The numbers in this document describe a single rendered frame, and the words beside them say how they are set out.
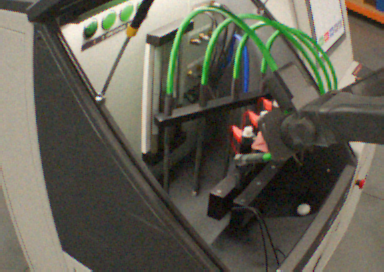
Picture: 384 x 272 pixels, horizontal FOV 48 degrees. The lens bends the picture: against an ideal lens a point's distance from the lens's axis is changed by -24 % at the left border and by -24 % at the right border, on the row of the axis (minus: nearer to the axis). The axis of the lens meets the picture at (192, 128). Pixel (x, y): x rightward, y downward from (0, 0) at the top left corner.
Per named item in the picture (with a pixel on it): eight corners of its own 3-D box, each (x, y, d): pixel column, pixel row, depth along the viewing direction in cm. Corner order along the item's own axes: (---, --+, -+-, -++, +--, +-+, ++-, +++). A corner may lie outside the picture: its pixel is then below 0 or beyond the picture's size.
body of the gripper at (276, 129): (260, 124, 88) (270, 117, 81) (309, 107, 90) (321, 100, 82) (271, 162, 88) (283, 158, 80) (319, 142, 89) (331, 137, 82)
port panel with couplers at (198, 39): (192, 96, 144) (199, -5, 127) (181, 92, 146) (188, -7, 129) (218, 79, 154) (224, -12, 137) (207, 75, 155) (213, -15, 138)
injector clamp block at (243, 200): (236, 247, 127) (246, 205, 119) (203, 234, 131) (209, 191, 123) (293, 180, 152) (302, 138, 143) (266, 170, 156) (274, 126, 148)
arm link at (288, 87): (314, 141, 69) (349, 112, 71) (272, 67, 70) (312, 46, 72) (286, 154, 80) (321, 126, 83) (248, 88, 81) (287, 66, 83)
